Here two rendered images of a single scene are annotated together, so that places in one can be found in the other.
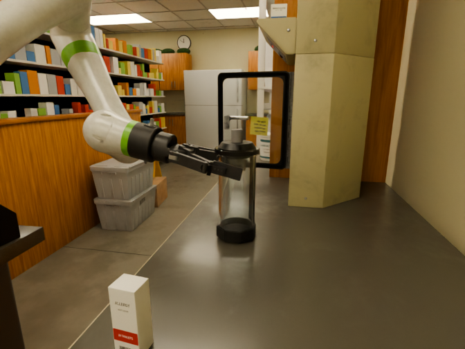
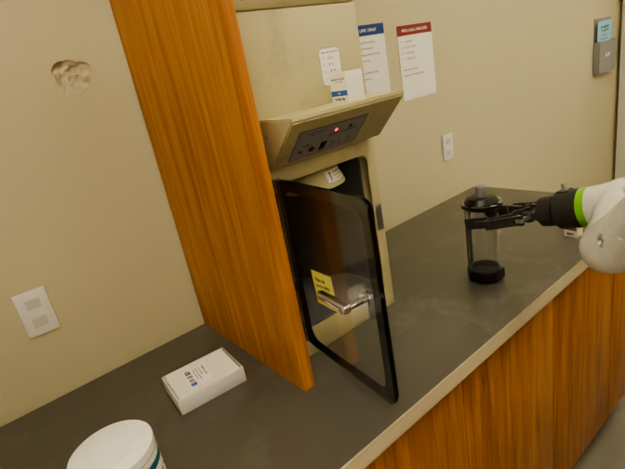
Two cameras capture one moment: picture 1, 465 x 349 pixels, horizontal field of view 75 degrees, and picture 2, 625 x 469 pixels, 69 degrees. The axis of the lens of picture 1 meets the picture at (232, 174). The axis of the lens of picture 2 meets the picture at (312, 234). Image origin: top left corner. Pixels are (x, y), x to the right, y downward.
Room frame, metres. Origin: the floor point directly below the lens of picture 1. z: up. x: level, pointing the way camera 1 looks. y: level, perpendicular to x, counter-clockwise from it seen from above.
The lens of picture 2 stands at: (1.90, 0.45, 1.59)
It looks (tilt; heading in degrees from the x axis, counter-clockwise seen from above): 20 degrees down; 223
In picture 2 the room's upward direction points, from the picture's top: 11 degrees counter-clockwise
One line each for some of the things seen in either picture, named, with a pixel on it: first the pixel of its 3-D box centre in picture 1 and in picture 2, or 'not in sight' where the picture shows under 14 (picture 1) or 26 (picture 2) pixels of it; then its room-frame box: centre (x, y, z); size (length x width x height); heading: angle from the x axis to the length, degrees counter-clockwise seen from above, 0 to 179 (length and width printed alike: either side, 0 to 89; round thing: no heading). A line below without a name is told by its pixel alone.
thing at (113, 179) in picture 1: (126, 176); not in sight; (3.05, 1.11, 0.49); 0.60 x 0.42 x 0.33; 169
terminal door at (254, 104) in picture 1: (251, 121); (333, 285); (1.30, -0.08, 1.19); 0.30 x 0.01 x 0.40; 71
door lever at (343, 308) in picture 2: not in sight; (341, 299); (1.35, -0.02, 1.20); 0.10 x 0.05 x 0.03; 71
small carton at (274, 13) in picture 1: (279, 16); (346, 86); (1.07, -0.15, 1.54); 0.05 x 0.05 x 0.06; 81
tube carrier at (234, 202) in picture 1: (236, 190); (483, 237); (0.72, -0.01, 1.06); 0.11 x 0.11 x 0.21
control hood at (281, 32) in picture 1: (278, 45); (338, 127); (1.11, -0.16, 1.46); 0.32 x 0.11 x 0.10; 169
